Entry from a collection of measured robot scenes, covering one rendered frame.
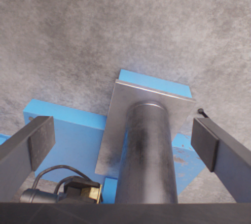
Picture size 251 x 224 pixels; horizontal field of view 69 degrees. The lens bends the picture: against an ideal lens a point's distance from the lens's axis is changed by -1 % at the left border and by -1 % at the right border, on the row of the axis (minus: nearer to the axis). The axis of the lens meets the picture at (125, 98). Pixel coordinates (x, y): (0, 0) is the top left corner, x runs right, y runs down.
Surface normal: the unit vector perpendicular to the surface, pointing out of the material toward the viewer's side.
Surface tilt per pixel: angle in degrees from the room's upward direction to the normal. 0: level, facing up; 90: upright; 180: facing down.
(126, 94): 0
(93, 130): 0
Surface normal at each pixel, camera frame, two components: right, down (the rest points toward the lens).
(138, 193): -0.26, -0.77
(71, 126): -0.11, 0.62
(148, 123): 0.00, -0.79
